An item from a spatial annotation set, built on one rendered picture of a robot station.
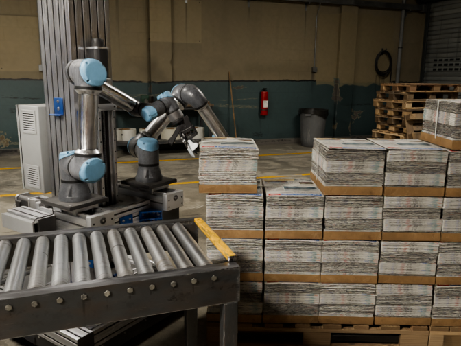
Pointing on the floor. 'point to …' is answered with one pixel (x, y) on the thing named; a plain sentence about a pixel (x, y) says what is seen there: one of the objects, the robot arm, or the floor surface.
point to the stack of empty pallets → (405, 105)
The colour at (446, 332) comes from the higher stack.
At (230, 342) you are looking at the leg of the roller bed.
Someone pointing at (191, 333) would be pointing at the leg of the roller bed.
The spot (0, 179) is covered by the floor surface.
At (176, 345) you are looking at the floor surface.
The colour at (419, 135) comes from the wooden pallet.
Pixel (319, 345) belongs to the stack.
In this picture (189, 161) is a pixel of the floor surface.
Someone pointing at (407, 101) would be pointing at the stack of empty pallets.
